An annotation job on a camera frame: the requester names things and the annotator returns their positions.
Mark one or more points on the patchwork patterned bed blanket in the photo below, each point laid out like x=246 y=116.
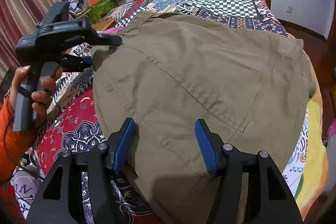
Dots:
x=223 y=3

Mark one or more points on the person's left hand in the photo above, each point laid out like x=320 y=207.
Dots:
x=43 y=98

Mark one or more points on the person's left forearm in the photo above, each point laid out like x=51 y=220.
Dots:
x=13 y=140

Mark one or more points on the striped brown curtain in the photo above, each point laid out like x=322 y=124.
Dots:
x=26 y=3

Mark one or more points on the yellow blanket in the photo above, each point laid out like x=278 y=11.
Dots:
x=315 y=148

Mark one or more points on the olive green pants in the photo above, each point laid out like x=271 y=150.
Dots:
x=210 y=69

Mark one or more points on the white printed cloth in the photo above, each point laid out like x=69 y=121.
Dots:
x=25 y=190

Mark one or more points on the green fabric bag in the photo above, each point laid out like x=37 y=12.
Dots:
x=102 y=10

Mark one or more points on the white wall outlet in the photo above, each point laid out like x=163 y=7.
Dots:
x=289 y=9

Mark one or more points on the pink cloth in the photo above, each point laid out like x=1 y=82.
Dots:
x=111 y=29

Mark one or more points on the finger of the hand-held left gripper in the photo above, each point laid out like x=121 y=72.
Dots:
x=85 y=61
x=110 y=40

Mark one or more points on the orange striped patterned cloth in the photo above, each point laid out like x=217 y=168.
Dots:
x=126 y=8

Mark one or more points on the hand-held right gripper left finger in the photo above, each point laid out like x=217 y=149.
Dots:
x=123 y=145

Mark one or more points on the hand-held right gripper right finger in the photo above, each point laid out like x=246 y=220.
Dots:
x=207 y=150

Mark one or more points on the orange box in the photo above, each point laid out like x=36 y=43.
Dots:
x=94 y=1

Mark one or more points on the wooden bed post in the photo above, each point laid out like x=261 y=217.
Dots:
x=266 y=2

